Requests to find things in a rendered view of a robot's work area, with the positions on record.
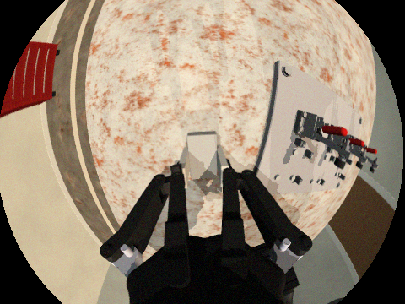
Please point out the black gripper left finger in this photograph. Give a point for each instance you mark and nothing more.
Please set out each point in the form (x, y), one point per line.
(126, 247)

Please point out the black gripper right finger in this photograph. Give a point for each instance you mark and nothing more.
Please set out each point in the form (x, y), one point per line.
(290, 242)

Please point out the toggle clamp with red handle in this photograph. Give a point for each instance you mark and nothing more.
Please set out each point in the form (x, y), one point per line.
(339, 140)

